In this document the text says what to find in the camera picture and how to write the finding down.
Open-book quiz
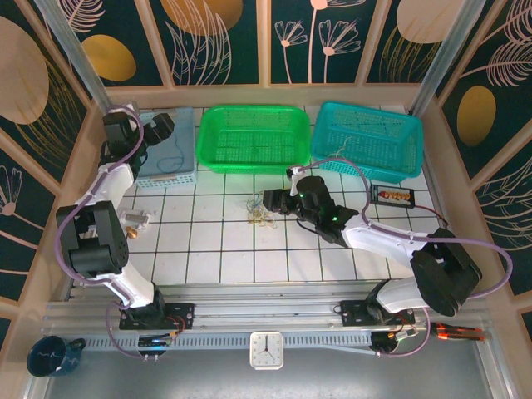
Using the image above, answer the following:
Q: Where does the light blue plastic basket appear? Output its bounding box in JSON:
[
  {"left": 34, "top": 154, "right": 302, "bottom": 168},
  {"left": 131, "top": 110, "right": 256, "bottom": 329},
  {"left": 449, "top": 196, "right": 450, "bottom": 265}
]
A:
[{"left": 135, "top": 106, "right": 197, "bottom": 190}]

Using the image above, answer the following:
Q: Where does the green plastic basket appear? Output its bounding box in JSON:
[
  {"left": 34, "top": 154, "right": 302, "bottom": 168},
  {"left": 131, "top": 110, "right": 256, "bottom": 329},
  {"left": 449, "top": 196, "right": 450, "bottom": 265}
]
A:
[{"left": 195, "top": 104, "right": 313, "bottom": 175}]

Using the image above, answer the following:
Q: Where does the black box with orange items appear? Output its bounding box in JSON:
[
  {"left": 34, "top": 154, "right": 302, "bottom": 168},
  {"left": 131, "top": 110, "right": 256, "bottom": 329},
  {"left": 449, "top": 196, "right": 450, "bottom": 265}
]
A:
[{"left": 369, "top": 184, "right": 416, "bottom": 208}]

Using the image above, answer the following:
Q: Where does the teal plastic basket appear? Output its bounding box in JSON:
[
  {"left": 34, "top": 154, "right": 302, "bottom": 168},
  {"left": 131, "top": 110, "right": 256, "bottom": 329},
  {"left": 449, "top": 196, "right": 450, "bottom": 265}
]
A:
[{"left": 310, "top": 101, "right": 425, "bottom": 184}]

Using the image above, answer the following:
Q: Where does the white square analog clock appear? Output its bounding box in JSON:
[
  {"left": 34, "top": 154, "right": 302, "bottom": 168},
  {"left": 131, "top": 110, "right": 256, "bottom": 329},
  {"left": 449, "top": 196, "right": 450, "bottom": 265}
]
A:
[{"left": 249, "top": 331, "right": 285, "bottom": 370}]

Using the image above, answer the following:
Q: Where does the small circuit board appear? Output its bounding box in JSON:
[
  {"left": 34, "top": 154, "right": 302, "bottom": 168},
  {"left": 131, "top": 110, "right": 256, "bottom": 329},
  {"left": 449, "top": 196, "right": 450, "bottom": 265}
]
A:
[
  {"left": 388, "top": 328, "right": 419, "bottom": 342},
  {"left": 136, "top": 335, "right": 175, "bottom": 349}
]

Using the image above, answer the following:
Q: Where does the orange black hand tool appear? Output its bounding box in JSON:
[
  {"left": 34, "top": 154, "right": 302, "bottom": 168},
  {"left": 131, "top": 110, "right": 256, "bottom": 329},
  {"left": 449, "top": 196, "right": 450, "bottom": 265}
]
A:
[{"left": 430, "top": 322, "right": 485, "bottom": 342}]

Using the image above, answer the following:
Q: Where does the dark blue mug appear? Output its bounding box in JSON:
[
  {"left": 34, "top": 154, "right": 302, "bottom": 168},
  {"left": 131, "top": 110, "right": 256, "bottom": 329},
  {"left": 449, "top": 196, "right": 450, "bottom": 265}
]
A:
[{"left": 27, "top": 335, "right": 87, "bottom": 378}]

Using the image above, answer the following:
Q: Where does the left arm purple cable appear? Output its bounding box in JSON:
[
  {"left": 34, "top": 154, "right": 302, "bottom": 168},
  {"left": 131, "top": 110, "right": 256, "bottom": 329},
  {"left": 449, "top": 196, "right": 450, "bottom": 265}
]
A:
[{"left": 56, "top": 106, "right": 167, "bottom": 359}]

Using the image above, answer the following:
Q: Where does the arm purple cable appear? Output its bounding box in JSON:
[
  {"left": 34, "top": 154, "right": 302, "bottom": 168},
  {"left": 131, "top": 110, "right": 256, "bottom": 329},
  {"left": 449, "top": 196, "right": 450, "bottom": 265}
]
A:
[
  {"left": 290, "top": 159, "right": 515, "bottom": 358},
  {"left": 56, "top": 106, "right": 167, "bottom": 359}
]

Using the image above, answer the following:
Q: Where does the aluminium frame post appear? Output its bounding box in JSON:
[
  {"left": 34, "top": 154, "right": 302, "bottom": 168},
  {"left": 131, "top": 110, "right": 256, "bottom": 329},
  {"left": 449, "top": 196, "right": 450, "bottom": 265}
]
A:
[
  {"left": 409, "top": 0, "right": 498, "bottom": 116},
  {"left": 32, "top": 0, "right": 113, "bottom": 113}
]

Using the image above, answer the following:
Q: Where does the aluminium mounting rail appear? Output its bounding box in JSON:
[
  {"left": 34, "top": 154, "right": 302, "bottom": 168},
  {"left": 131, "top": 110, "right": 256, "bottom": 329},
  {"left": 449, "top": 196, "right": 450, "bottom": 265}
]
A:
[{"left": 41, "top": 282, "right": 498, "bottom": 333}]

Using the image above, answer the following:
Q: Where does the thin red black wire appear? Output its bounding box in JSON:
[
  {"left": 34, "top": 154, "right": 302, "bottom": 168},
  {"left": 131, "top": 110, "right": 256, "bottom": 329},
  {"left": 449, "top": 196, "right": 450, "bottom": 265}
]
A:
[{"left": 414, "top": 203, "right": 451, "bottom": 228}]

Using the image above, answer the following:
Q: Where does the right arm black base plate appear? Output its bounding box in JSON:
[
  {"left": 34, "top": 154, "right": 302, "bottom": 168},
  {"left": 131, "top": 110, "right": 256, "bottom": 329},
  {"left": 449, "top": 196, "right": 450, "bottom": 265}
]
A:
[{"left": 339, "top": 299, "right": 416, "bottom": 328}]

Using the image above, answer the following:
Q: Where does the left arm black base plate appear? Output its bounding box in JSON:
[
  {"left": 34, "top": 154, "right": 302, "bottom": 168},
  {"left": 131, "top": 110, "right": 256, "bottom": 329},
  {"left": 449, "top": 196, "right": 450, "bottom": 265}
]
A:
[{"left": 119, "top": 303, "right": 195, "bottom": 332}]

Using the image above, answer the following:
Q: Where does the grey slotted cable duct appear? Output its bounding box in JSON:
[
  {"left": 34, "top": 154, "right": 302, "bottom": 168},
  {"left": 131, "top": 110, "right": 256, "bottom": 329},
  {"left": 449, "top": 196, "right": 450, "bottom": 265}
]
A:
[{"left": 82, "top": 331, "right": 375, "bottom": 351}]

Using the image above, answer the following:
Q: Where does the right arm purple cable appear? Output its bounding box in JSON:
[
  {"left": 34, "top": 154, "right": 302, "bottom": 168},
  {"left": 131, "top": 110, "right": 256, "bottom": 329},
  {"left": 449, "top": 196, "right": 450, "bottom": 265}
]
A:
[{"left": 290, "top": 159, "right": 515, "bottom": 358}]

